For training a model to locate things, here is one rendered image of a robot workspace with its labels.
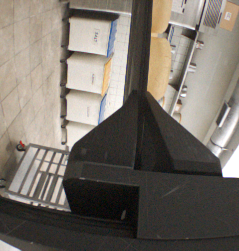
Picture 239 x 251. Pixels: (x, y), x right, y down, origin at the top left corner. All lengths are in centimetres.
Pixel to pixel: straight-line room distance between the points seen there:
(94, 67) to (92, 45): 34
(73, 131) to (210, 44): 291
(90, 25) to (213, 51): 214
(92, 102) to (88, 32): 115
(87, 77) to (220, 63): 236
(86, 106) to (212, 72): 234
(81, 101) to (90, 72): 56
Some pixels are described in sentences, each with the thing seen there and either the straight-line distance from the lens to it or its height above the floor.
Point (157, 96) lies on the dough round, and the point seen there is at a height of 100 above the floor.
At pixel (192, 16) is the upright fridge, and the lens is 261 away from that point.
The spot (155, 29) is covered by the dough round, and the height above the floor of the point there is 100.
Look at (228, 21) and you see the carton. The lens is 296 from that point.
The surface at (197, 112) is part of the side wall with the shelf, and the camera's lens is 429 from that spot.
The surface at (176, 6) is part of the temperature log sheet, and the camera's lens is 256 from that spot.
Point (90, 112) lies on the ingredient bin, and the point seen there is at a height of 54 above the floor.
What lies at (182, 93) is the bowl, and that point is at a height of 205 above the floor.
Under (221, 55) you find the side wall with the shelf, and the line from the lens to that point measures 387.
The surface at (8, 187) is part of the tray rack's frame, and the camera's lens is 194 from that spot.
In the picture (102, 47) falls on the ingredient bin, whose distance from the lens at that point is 293.
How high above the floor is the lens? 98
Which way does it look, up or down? 1 degrees up
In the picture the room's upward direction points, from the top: 100 degrees clockwise
